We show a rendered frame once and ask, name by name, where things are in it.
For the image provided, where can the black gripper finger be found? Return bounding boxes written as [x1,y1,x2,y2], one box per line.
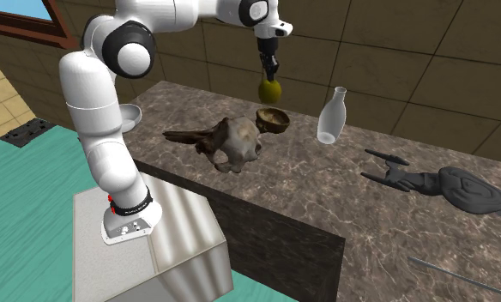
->
[260,53,281,83]

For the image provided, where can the black floor vent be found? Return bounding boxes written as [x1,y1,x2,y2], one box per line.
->
[0,117,57,148]

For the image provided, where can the horned animal skull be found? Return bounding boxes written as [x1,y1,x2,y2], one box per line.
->
[162,115,263,175]

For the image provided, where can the grey metal robot stand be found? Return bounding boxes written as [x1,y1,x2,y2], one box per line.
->
[72,171,235,302]

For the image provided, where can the brown wooden bowl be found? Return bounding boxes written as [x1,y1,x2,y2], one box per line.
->
[255,107,292,135]

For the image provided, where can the thin grey metal rod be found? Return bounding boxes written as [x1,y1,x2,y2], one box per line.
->
[407,256,501,299]

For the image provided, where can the brown framed window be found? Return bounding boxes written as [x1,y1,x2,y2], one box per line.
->
[0,0,81,51]

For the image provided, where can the yellow-green pear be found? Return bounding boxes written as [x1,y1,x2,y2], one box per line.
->
[257,77,283,106]

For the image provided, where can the dark grey spaceship model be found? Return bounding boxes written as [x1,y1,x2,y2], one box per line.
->
[360,148,501,217]

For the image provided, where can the grey metal bowl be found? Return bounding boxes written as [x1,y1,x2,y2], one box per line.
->
[119,103,143,134]

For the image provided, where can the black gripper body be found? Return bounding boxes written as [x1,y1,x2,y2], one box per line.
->
[257,36,279,60]

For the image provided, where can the clear glass bottle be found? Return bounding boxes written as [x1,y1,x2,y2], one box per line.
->
[316,86,347,145]

